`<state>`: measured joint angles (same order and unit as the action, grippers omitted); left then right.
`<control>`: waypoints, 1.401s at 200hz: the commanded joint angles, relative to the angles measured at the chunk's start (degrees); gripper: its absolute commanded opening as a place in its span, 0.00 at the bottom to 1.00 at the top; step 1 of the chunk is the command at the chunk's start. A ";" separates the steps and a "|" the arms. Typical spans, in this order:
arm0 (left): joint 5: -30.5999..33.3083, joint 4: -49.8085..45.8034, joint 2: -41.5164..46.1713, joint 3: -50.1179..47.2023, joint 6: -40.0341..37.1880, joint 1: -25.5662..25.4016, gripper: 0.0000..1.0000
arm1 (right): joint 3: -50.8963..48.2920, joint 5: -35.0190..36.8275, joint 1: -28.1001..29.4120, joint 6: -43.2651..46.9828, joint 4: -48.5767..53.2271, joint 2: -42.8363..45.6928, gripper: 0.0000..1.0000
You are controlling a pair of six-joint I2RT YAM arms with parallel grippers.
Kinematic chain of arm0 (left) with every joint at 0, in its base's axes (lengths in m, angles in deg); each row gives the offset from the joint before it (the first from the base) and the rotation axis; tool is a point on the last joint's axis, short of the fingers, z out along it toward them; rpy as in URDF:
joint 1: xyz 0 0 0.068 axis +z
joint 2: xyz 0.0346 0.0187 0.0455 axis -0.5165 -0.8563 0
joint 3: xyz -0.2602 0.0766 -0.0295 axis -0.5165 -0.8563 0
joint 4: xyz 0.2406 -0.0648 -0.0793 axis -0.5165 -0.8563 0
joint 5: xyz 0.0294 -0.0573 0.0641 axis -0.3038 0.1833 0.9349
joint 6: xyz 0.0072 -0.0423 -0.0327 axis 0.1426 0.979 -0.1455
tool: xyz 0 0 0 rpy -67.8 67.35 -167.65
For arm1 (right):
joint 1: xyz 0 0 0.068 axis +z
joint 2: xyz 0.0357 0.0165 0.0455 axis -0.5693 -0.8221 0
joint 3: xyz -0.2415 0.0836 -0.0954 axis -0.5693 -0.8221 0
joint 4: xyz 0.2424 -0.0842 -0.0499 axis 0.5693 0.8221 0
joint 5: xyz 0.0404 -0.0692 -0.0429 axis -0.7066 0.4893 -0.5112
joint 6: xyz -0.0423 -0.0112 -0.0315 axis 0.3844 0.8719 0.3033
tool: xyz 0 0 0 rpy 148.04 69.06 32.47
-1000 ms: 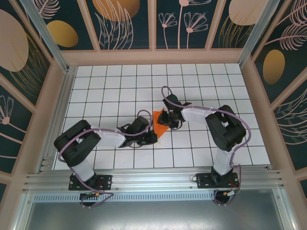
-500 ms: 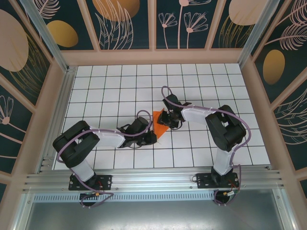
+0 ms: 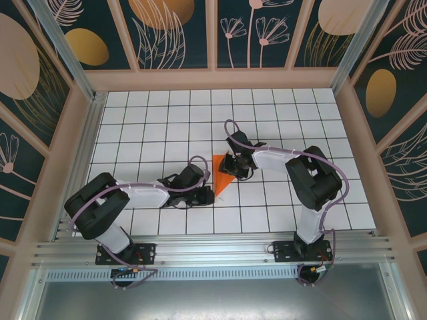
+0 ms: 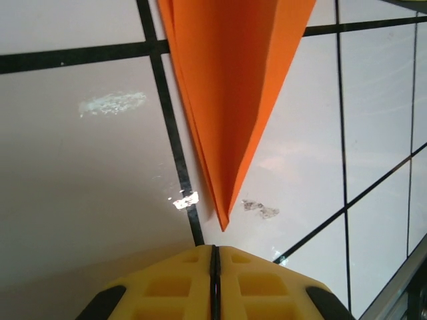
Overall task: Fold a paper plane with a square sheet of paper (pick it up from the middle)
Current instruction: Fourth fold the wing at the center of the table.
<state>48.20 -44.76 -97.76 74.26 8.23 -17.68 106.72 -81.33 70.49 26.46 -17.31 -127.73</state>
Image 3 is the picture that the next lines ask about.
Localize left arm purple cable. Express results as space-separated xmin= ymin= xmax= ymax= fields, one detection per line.
xmin=71 ymin=155 xmax=211 ymax=291

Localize grey metal sheet shelf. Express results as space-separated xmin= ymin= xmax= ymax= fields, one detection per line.
xmin=19 ymin=263 xmax=410 ymax=320

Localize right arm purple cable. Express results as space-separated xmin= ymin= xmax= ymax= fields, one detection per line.
xmin=224 ymin=119 xmax=350 ymax=287

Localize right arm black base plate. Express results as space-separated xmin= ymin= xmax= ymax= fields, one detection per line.
xmin=272 ymin=239 xmax=334 ymax=263

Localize slotted grey cable duct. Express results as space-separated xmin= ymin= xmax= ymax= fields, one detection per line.
xmin=46 ymin=269 xmax=301 ymax=281

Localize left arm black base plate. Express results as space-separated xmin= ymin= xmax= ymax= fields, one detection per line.
xmin=95 ymin=242 xmax=157 ymax=266

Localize aluminium frame leg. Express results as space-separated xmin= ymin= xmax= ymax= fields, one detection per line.
xmin=18 ymin=268 xmax=49 ymax=320
xmin=380 ymin=263 xmax=411 ymax=320

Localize aluminium corner post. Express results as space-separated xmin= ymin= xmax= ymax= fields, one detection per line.
xmin=329 ymin=0 xmax=391 ymax=93
xmin=26 ymin=0 xmax=101 ymax=103

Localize long aluminium mounting rail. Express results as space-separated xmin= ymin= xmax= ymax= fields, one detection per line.
xmin=31 ymin=235 xmax=396 ymax=267

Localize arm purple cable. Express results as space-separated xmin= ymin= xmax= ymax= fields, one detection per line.
xmin=224 ymin=119 xmax=350 ymax=287
xmin=71 ymin=155 xmax=211 ymax=291

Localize aluminium side rail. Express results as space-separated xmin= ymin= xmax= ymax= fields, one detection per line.
xmin=51 ymin=93 xmax=107 ymax=241

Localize orange paper sheet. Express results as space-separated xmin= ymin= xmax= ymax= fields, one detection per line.
xmin=212 ymin=153 xmax=235 ymax=198

